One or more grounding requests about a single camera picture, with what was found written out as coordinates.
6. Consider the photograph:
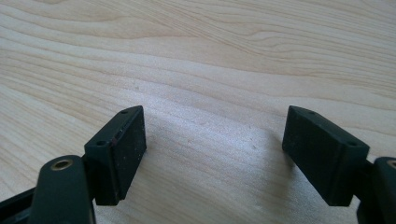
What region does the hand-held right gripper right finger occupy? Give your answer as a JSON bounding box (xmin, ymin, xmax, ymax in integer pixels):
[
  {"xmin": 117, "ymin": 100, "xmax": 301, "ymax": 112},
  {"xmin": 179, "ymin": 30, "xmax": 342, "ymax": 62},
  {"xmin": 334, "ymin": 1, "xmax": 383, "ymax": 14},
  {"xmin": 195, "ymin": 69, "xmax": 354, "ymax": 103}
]
[{"xmin": 281, "ymin": 105, "xmax": 371, "ymax": 207}]

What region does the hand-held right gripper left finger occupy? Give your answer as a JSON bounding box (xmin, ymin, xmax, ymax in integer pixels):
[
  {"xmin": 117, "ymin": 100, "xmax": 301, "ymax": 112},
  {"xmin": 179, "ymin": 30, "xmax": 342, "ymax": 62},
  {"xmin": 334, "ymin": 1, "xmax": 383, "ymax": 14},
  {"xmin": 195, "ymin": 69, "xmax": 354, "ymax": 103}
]
[{"xmin": 83, "ymin": 105, "xmax": 148, "ymax": 206}]

